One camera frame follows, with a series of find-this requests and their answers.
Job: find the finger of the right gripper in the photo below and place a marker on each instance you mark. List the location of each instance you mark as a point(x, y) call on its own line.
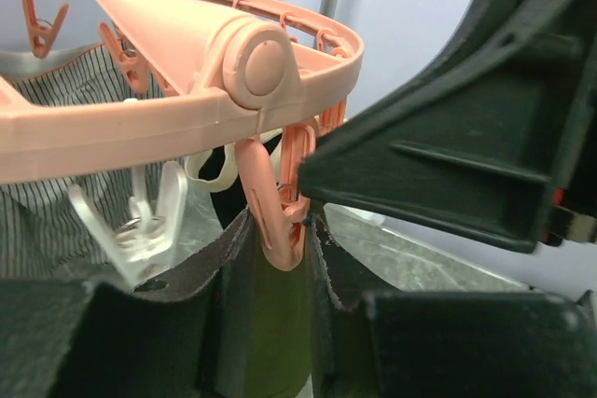
point(494, 140)

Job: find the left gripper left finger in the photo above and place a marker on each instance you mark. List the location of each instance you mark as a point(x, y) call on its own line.
point(184, 333)

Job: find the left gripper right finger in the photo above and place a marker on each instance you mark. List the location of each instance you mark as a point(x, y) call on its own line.
point(370, 339)

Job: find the olive green underwear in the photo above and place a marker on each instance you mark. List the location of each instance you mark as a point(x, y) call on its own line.
point(279, 360)

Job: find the black underwear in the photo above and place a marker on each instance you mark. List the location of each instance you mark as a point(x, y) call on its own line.
point(215, 172)

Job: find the pink round clip hanger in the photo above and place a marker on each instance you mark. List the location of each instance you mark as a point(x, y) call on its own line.
point(295, 65)

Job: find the grey striped hanging underwear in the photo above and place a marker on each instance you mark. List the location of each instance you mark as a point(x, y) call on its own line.
point(92, 169)

